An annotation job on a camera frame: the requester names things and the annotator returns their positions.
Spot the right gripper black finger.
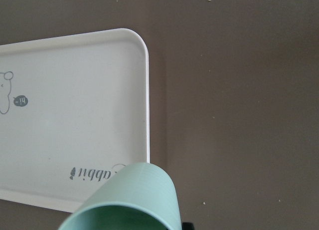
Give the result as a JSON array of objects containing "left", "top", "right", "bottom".
[{"left": 182, "top": 222, "right": 193, "bottom": 230}]

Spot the mint green cup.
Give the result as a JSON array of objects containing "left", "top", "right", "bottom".
[{"left": 59, "top": 163, "right": 183, "bottom": 230}]

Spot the cream rabbit tray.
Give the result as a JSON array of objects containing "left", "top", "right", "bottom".
[{"left": 0, "top": 28, "right": 150, "bottom": 212}]

